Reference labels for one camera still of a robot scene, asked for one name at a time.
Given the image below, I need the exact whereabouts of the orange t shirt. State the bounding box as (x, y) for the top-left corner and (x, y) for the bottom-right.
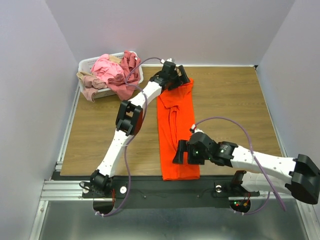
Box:
(156, 78), (200, 181)

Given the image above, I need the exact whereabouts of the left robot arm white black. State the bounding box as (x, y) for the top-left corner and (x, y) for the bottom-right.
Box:
(89, 59), (190, 197)

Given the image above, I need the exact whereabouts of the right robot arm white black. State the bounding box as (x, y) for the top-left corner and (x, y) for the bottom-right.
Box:
(172, 131), (320, 205)

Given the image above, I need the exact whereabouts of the dusty rose t shirt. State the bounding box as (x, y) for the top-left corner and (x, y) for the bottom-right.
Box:
(107, 50), (141, 101)

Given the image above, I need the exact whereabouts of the light pink t shirt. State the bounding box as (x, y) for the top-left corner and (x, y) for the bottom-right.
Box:
(91, 54), (124, 81)

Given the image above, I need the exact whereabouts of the beige mauve t shirt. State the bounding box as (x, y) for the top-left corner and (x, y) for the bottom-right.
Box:
(76, 71), (107, 103)

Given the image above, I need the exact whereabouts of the white plastic laundry basket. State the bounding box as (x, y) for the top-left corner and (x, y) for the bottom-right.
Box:
(76, 50), (144, 102)

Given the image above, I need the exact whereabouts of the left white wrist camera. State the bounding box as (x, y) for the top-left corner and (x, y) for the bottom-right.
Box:
(160, 58), (175, 64)

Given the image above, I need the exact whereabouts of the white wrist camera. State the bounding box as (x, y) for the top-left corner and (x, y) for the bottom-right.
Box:
(189, 124), (204, 134)
(160, 58), (175, 64)

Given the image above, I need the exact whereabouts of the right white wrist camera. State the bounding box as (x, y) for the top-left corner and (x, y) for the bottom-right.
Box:
(189, 124), (204, 134)

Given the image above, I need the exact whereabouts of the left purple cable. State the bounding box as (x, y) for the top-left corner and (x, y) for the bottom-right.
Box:
(94, 57), (166, 218)

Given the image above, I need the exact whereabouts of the purple cable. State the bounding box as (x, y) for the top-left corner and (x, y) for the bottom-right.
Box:
(192, 116), (287, 216)
(94, 57), (166, 218)

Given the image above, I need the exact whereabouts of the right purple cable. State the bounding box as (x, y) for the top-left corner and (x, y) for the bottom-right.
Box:
(192, 116), (287, 216)

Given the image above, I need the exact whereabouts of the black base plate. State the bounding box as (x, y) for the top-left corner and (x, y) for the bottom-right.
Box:
(79, 175), (260, 217)

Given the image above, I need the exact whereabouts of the aluminium frame rail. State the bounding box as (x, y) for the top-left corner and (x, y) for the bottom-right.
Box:
(39, 177), (313, 201)

